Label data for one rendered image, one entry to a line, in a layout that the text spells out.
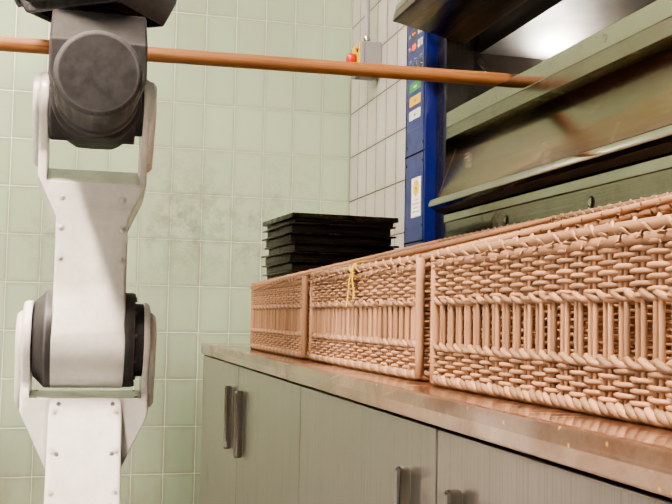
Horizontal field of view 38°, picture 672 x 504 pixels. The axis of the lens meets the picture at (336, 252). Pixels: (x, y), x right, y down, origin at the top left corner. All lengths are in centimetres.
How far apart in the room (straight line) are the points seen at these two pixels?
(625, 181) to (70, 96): 93
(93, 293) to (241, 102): 194
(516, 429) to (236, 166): 256
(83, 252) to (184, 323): 177
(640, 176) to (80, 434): 97
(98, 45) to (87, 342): 42
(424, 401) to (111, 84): 60
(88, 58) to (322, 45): 216
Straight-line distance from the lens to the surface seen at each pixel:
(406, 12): 247
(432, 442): 101
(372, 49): 311
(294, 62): 213
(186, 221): 326
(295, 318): 185
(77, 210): 150
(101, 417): 149
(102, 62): 134
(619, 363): 79
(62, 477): 146
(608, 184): 180
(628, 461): 67
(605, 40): 186
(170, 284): 324
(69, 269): 149
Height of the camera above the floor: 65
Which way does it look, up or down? 4 degrees up
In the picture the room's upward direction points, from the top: 1 degrees clockwise
